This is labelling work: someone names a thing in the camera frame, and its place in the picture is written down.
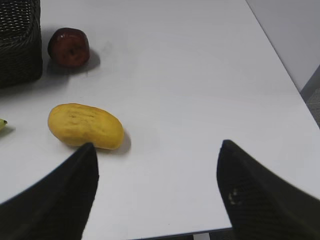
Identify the yellow banana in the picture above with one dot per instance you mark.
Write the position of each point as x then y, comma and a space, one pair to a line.
3, 123

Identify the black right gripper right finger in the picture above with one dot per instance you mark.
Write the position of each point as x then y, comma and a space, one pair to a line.
261, 205

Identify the yellow mango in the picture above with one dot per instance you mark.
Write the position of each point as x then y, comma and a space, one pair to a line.
76, 124

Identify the red apple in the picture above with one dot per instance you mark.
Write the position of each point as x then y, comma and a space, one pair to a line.
69, 47

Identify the black wicker basket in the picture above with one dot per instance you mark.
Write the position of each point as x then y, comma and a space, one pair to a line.
20, 42

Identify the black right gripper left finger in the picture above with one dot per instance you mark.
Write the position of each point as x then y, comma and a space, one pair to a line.
58, 206

